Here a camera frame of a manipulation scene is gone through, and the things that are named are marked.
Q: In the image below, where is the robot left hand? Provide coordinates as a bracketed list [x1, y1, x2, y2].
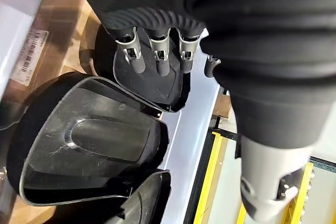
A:
[67, 0, 336, 222]

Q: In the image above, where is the translucent plastic box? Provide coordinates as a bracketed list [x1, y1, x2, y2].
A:
[0, 0, 222, 224]

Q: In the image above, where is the white barcode label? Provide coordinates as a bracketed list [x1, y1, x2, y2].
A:
[15, 30, 50, 87]

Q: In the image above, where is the black sole-shaped part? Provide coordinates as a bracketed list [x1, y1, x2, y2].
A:
[52, 169, 173, 224]
[6, 71, 171, 207]
[93, 24, 192, 114]

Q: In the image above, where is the brown cardboard piece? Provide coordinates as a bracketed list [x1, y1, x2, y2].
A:
[212, 93, 232, 118]

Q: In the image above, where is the yellow metal shelf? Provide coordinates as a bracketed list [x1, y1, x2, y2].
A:
[183, 119, 336, 224]

